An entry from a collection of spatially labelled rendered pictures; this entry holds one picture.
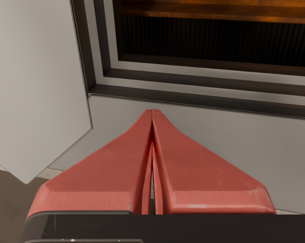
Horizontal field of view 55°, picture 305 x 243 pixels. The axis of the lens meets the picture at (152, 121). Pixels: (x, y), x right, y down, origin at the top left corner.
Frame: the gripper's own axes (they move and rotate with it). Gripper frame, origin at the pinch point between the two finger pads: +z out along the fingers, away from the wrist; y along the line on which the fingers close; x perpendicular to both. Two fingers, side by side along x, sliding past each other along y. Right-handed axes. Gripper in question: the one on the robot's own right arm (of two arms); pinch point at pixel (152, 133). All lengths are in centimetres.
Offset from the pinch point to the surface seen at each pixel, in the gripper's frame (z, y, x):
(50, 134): 10.5, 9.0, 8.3
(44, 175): 33, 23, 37
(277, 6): 23.7, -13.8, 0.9
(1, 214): 125, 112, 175
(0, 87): 11.5, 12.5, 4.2
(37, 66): 10.5, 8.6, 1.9
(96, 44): 11.2, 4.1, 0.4
